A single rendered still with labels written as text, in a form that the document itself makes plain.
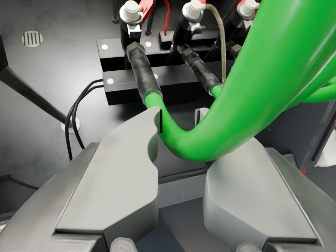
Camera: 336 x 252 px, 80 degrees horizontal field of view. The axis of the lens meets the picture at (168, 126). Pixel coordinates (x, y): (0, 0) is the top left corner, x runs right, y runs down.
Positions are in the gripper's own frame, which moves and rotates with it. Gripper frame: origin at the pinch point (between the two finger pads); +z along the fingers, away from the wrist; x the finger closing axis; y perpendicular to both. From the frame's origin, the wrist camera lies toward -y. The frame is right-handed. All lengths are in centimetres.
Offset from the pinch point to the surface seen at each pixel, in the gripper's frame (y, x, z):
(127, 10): -4.6, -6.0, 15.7
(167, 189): 23.0, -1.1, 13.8
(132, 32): -2.4, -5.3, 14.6
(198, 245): 124, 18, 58
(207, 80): 2.4, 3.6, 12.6
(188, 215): 110, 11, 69
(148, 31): 1.4, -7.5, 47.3
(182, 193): 23.8, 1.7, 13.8
